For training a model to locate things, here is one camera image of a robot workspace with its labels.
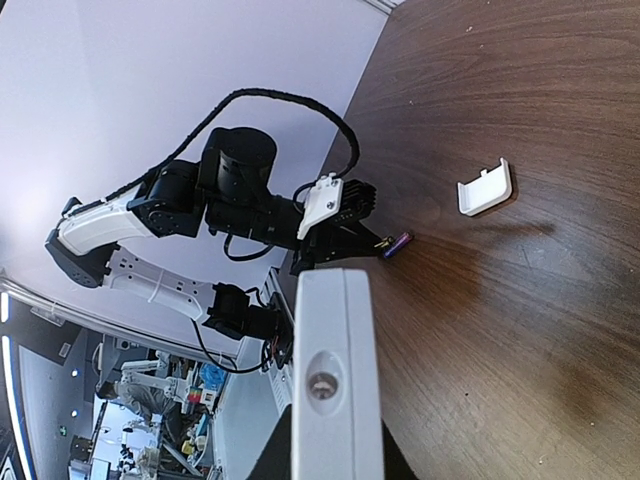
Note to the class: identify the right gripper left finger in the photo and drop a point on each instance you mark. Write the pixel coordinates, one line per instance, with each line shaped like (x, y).
(274, 462)

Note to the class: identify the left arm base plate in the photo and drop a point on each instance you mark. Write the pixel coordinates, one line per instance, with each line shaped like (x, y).
(277, 352)

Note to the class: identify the purple AAA battery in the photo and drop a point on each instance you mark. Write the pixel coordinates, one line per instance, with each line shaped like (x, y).
(397, 244)

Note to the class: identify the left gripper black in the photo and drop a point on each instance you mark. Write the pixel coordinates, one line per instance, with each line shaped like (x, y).
(325, 244)

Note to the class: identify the white battery cover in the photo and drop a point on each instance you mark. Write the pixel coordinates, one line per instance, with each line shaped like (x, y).
(489, 189)

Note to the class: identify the white remote control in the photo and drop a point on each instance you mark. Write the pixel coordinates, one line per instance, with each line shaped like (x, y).
(336, 411)

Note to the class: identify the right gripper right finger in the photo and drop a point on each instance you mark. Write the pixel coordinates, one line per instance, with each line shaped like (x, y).
(396, 466)

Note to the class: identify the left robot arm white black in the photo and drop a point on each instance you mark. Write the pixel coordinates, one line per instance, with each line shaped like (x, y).
(226, 191)

